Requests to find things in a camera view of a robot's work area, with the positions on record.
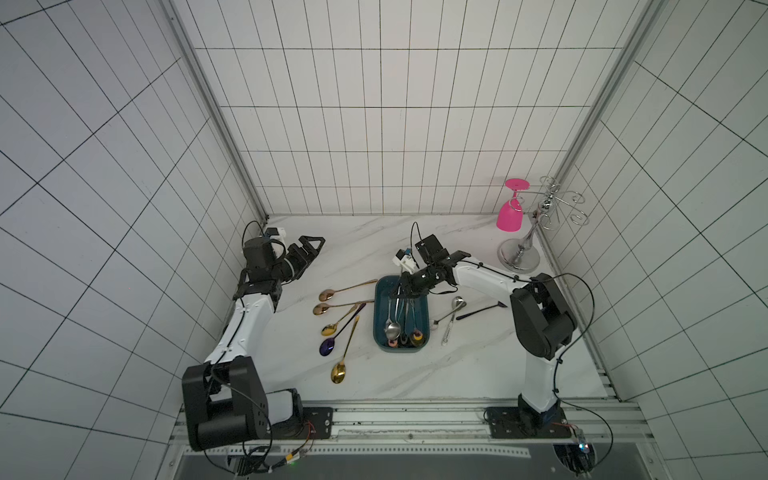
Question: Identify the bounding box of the teal plastic storage box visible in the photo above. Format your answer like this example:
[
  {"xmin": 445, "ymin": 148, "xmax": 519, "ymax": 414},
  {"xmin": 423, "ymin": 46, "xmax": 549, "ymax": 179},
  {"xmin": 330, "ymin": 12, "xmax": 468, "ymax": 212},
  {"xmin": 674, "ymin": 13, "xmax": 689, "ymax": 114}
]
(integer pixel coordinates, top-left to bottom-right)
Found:
[{"xmin": 372, "ymin": 275, "xmax": 430, "ymax": 353}]

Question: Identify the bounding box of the purple iridescent spoon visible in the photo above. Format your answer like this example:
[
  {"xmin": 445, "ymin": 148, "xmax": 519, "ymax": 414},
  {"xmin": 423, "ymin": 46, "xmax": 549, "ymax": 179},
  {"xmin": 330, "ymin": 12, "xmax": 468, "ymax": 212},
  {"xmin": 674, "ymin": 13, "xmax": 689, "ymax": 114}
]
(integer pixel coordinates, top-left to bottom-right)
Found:
[{"xmin": 410, "ymin": 301, "xmax": 424, "ymax": 347}]

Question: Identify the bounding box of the silver spoon pile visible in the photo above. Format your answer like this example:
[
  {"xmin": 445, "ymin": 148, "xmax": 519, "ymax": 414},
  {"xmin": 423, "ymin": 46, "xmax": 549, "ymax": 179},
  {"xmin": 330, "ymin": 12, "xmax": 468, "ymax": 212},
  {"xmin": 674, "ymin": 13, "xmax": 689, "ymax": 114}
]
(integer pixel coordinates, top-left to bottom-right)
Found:
[{"xmin": 385, "ymin": 294, "xmax": 401, "ymax": 342}]

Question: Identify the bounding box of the black spoon pile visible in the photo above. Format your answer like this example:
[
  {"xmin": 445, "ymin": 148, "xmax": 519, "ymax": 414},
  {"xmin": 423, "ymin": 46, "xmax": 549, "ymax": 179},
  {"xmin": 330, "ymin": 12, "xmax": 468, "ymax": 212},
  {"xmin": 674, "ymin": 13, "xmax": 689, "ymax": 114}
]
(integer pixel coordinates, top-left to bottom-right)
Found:
[{"xmin": 398, "ymin": 299, "xmax": 412, "ymax": 348}]

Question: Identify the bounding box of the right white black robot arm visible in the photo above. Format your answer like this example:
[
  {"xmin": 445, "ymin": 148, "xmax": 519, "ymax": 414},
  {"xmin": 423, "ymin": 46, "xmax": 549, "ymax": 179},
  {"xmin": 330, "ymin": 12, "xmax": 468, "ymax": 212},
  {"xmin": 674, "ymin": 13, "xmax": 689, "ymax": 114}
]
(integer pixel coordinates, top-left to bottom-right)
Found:
[{"xmin": 394, "ymin": 235, "xmax": 577, "ymax": 427}]

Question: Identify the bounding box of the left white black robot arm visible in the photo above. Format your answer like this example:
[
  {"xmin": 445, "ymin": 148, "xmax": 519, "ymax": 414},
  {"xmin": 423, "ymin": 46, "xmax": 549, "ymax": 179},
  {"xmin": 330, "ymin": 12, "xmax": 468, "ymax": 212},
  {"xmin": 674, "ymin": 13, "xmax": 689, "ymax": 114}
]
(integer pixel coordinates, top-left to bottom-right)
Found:
[{"xmin": 182, "ymin": 228, "xmax": 325, "ymax": 451}]

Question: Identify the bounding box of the silver spoon right lower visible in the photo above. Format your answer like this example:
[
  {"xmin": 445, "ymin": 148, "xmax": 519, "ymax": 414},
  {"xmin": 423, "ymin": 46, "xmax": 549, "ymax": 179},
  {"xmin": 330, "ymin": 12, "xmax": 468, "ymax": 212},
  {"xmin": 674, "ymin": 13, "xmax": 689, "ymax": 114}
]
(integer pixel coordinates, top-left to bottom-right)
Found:
[{"xmin": 430, "ymin": 296, "xmax": 467, "ymax": 330}]

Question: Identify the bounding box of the black spoon right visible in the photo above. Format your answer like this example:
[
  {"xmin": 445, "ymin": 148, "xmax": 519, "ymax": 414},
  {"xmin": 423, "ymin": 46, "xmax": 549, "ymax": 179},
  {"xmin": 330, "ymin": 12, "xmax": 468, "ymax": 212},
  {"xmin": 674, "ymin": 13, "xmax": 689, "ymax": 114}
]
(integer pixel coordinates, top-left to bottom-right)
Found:
[{"xmin": 455, "ymin": 302, "xmax": 507, "ymax": 321}]

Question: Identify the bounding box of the short gold spoon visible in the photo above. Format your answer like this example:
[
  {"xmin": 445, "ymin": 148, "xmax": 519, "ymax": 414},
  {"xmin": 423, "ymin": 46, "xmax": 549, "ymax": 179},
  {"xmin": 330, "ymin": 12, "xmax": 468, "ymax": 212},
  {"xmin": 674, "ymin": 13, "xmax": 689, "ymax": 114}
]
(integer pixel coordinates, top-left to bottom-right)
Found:
[{"xmin": 321, "ymin": 304, "xmax": 358, "ymax": 337}]

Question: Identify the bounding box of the purple bowl dark spoon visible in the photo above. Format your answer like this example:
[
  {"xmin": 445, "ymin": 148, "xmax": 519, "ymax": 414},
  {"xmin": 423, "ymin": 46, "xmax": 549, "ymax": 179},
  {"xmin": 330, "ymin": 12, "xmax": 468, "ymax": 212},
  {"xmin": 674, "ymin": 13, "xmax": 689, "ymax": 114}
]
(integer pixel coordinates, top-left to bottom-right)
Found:
[{"xmin": 319, "ymin": 302, "xmax": 366, "ymax": 357}]

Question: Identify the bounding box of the long gold spoon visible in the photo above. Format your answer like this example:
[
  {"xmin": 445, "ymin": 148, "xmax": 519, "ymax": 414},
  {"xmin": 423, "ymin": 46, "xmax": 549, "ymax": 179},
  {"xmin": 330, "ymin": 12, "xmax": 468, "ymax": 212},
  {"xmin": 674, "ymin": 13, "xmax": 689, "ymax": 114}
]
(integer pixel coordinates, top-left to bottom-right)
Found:
[{"xmin": 331, "ymin": 315, "xmax": 360, "ymax": 384}]

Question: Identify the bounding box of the chrome wine glass rack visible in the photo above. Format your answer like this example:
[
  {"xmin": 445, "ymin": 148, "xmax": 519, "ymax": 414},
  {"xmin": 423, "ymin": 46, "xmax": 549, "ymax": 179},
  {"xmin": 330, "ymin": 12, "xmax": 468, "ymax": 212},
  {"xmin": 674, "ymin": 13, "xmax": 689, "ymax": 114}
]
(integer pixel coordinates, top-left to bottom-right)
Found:
[{"xmin": 497, "ymin": 176, "xmax": 589, "ymax": 273}]

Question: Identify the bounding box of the pink upside-down wine glass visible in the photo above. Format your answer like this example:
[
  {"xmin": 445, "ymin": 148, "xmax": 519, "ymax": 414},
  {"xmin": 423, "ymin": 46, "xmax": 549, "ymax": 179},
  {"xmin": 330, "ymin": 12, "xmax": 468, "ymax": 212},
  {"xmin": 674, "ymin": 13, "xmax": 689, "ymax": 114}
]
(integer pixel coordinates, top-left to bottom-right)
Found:
[{"xmin": 496, "ymin": 178, "xmax": 530, "ymax": 233}]

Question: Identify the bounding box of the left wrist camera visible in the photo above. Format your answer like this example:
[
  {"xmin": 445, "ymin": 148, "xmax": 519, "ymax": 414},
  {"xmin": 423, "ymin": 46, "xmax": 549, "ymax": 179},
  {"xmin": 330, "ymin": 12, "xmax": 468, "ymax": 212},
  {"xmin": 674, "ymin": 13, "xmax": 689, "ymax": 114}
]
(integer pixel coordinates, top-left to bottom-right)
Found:
[{"xmin": 263, "ymin": 227, "xmax": 286, "ymax": 247}]

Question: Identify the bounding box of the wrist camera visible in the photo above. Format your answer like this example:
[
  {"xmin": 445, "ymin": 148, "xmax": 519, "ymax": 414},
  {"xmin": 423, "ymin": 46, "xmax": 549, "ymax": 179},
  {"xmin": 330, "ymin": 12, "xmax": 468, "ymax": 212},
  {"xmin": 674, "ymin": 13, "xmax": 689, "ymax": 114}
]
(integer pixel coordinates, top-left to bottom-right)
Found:
[
  {"xmin": 263, "ymin": 227, "xmax": 286, "ymax": 247},
  {"xmin": 393, "ymin": 249, "xmax": 419, "ymax": 274}
]

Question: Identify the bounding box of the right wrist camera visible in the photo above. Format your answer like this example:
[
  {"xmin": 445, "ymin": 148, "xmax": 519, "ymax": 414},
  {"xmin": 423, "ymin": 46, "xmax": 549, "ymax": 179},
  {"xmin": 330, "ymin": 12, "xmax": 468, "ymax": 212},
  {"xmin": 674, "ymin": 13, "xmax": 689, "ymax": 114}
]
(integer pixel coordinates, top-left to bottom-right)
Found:
[{"xmin": 393, "ymin": 249, "xmax": 419, "ymax": 274}]

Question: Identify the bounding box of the silver spoon clear handle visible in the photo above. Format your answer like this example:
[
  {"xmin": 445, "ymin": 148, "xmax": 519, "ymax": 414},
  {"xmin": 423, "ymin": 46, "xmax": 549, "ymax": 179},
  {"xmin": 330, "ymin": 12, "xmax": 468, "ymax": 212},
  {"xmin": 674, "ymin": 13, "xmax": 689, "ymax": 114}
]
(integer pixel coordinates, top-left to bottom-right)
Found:
[{"xmin": 441, "ymin": 306, "xmax": 462, "ymax": 346}]

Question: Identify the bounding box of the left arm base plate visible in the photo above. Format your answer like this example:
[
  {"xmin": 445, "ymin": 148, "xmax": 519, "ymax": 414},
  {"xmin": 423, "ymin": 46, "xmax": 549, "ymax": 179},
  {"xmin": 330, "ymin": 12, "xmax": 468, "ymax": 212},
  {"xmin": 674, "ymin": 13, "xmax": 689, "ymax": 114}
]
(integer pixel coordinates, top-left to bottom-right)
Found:
[{"xmin": 273, "ymin": 407, "xmax": 335, "ymax": 440}]

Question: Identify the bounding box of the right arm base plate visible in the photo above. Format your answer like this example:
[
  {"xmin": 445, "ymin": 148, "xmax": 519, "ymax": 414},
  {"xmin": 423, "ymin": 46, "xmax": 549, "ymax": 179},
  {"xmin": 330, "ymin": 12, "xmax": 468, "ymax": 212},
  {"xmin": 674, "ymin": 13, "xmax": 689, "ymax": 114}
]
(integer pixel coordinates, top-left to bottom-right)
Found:
[{"xmin": 483, "ymin": 405, "xmax": 572, "ymax": 440}]

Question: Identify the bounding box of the aluminium mounting rail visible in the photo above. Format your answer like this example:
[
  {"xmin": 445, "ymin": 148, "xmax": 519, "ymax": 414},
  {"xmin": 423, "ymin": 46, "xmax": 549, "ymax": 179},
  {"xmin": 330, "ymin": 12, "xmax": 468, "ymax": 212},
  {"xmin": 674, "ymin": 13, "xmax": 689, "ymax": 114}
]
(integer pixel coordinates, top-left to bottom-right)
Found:
[{"xmin": 201, "ymin": 398, "xmax": 661, "ymax": 467}]

